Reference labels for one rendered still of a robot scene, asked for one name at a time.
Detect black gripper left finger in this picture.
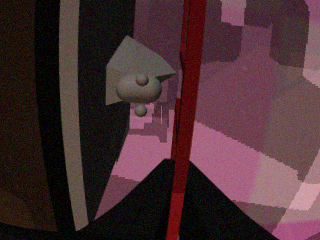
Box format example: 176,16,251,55
0,159,175,240

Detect red glasses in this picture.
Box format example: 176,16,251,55
164,0,207,240

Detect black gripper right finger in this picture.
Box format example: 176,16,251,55
179,160,279,240

